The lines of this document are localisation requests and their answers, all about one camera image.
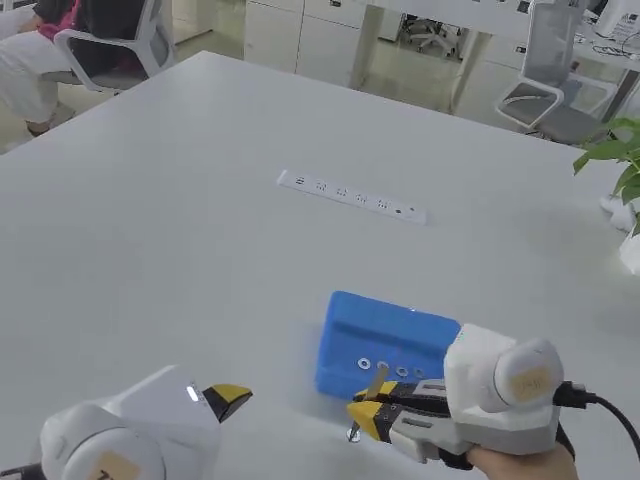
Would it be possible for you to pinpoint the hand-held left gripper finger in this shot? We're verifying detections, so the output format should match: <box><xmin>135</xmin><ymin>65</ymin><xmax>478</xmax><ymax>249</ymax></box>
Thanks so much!
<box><xmin>201</xmin><ymin>383</ymin><xmax>254</xmax><ymax>424</ymax></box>

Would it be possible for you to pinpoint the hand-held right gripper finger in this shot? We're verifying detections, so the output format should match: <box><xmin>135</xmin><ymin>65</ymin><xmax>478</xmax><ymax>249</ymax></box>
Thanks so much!
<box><xmin>352</xmin><ymin>378</ymin><xmax>450</xmax><ymax>407</ymax></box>
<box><xmin>345</xmin><ymin>399</ymin><xmax>454</xmax><ymax>465</ymax></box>

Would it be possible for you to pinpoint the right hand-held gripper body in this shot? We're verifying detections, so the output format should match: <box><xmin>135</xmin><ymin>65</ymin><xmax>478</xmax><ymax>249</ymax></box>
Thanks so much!
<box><xmin>441</xmin><ymin>323</ymin><xmax>567</xmax><ymax>457</ymax></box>

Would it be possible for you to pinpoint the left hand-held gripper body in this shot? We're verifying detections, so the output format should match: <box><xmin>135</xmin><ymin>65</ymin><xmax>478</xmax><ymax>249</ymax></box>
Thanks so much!
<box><xmin>38</xmin><ymin>364</ymin><xmax>224</xmax><ymax>480</ymax></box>

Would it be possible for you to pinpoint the blue container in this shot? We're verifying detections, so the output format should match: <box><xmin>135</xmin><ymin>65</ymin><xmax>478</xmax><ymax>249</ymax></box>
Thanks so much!
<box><xmin>314</xmin><ymin>290</ymin><xmax>462</xmax><ymax>401</ymax></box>

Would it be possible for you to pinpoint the person's right hand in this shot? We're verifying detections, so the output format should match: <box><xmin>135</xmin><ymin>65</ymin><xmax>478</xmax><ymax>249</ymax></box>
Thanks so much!
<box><xmin>437</xmin><ymin>428</ymin><xmax>579</xmax><ymax>480</ymax></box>

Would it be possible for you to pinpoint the white table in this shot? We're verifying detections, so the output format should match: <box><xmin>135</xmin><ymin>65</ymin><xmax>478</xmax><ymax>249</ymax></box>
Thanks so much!
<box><xmin>0</xmin><ymin>49</ymin><xmax>640</xmax><ymax>480</ymax></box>

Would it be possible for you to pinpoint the white plant pot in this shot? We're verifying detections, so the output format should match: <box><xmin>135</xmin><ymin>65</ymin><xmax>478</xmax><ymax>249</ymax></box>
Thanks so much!
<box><xmin>598</xmin><ymin>193</ymin><xmax>640</xmax><ymax>277</ymax></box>

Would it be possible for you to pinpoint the white power strip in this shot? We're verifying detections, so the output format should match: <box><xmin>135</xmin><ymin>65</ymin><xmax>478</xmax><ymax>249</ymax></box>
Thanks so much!
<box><xmin>275</xmin><ymin>169</ymin><xmax>428</xmax><ymax>226</ymax></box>

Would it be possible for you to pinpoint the green plant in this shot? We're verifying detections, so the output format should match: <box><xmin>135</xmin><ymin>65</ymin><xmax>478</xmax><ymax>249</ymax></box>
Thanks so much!
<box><xmin>572</xmin><ymin>116</ymin><xmax>640</xmax><ymax>237</ymax></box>

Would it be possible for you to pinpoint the white mesh office chair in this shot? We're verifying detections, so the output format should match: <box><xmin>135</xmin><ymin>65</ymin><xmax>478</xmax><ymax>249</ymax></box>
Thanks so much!
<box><xmin>53</xmin><ymin>0</ymin><xmax>177</xmax><ymax>94</ymax></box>
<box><xmin>493</xmin><ymin>0</ymin><xmax>620</xmax><ymax>143</ymax></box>

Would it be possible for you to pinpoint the office chair base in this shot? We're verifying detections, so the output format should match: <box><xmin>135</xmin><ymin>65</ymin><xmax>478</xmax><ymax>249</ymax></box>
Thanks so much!
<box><xmin>398</xmin><ymin>13</ymin><xmax>462</xmax><ymax>52</ymax></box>

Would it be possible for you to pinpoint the white office desk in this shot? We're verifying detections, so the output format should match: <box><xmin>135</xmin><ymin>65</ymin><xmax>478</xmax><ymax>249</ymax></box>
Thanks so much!
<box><xmin>243</xmin><ymin>0</ymin><xmax>531</xmax><ymax>109</ymax></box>

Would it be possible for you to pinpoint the white monitor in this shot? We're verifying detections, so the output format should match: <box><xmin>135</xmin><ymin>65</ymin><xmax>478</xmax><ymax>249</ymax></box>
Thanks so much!
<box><xmin>593</xmin><ymin>0</ymin><xmax>640</xmax><ymax>39</ymax></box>

